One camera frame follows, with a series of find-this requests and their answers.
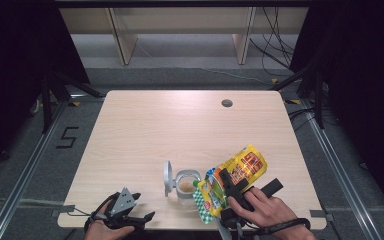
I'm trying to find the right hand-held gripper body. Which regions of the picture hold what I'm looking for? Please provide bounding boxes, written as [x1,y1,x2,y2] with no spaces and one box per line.
[214,178,285,240]

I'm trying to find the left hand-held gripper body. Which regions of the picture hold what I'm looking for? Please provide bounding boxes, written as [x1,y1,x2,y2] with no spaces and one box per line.
[91,187,148,232]

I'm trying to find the yellow green spouted pouch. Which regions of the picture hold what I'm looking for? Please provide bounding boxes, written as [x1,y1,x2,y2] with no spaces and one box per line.
[193,144,268,225]

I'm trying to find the person's left hand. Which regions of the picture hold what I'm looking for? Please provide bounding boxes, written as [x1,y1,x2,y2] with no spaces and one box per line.
[84,200,136,240]

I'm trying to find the person's right hand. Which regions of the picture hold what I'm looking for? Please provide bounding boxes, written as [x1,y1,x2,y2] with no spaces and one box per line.
[228,186,311,236]

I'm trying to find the black tripod stand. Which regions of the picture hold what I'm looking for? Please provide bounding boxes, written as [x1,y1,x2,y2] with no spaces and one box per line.
[40,70,105,135]
[269,62,328,130]

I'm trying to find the black curtain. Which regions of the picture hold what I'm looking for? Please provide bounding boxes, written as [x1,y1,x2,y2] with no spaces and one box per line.
[289,0,384,216]
[0,0,92,176]

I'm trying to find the black wrist strap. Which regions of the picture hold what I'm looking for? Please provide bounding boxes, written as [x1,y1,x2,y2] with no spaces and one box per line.
[243,217,312,237]
[84,191,122,233]

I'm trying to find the thin grey cable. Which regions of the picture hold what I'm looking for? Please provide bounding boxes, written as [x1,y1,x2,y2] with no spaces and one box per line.
[73,206,93,218]

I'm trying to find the black floor cable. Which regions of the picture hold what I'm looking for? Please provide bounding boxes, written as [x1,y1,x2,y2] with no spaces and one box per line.
[287,107,316,132]

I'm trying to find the metal floor rail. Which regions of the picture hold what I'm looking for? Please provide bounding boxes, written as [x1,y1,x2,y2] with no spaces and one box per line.
[0,99,68,240]
[299,99,384,240]

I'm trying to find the black hanging cable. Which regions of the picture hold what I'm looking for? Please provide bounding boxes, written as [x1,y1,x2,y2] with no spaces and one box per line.
[260,7,296,78]
[249,7,298,69]

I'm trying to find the pale wooden furniture frame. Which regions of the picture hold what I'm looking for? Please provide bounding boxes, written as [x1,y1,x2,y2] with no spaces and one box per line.
[59,6,310,66]

